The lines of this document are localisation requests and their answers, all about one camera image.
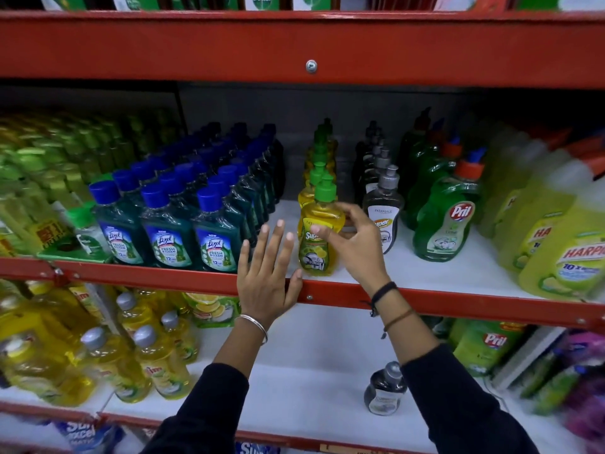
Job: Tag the green refill packet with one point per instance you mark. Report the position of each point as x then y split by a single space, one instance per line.
61 252

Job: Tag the white shelf board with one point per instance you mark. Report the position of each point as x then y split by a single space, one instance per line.
321 373
472 274

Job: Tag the green orange-capped dish liquid bottle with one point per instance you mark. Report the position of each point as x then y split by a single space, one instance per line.
444 222
410 137
418 151
428 179

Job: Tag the silver bangle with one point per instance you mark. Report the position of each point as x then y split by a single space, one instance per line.
250 317

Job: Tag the group of yellow grey-capped bottles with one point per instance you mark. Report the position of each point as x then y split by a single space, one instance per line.
47 354

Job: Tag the green lemon print pouch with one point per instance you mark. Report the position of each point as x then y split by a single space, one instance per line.
210 309

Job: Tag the row of lime cleaner bottles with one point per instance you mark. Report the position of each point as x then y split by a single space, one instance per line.
557 250

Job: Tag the dark bottle with grey cap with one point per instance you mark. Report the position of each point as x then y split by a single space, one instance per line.
384 397

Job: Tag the black wristband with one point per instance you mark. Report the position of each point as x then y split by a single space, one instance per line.
384 290

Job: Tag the plain green pack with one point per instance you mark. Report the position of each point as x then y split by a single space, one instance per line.
543 0

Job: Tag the person's left forearm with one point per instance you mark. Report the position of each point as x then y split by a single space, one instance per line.
222 382

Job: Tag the green dish liquid pouch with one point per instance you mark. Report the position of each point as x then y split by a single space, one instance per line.
482 349

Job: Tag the person's right forearm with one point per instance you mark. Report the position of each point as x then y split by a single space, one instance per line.
449 387

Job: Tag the purple refill pouch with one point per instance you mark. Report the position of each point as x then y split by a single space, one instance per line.
588 401

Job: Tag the person's left hand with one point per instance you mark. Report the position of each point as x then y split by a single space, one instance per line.
262 293

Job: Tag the row of dark grey-capped bottles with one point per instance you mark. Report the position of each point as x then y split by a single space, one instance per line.
383 207

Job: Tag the row of green labelled packs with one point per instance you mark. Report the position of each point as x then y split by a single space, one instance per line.
262 0

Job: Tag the white shelf divider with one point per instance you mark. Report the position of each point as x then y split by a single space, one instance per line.
529 359

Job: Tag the person's right thumb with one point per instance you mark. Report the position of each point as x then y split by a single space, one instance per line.
324 232

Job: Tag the red metal shelf beam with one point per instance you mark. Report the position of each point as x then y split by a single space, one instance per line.
142 277
142 47
28 409

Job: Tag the group of light green bottles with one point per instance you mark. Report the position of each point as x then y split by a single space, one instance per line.
38 174

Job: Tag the person's left thumb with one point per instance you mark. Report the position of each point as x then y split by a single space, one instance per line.
294 287

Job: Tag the row of red packets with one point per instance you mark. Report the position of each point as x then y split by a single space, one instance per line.
411 0

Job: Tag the green floral refill pouch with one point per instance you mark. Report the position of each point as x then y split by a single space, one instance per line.
557 387

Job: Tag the blue detergent packet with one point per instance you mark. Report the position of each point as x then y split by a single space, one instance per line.
85 437
255 449

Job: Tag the silver bolt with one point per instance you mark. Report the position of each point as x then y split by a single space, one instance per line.
311 66

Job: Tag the person's right hand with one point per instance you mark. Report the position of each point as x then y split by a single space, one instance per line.
361 255

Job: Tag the row of yellow green-capped bottles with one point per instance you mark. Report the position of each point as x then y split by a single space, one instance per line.
321 155

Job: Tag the person's left little finger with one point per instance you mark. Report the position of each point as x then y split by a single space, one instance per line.
243 260

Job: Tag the yellow dish soap bottle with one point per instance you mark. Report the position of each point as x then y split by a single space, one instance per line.
314 255

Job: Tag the person's left middle finger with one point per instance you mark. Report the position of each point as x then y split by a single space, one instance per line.
276 245

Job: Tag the group of blue-capped cleaner bottles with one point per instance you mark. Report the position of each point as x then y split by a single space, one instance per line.
165 231

